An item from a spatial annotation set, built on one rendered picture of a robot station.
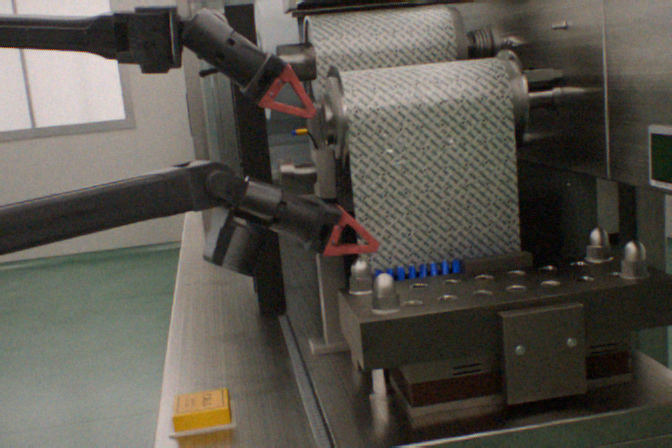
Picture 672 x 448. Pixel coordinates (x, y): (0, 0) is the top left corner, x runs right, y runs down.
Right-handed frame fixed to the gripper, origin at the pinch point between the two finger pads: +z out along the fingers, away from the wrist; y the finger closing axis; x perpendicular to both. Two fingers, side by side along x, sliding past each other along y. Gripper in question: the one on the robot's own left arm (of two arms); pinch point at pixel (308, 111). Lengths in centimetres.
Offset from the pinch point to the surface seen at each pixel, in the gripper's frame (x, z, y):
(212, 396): -36.7, 8.8, 15.4
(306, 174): -7.5, 5.6, -2.5
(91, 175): -134, -22, -549
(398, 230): -6.0, 19.0, 6.2
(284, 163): -8.0, 2.1, -2.8
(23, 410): -173, 13, -229
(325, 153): -3.4, 5.9, -1.8
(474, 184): 5.4, 24.0, 6.1
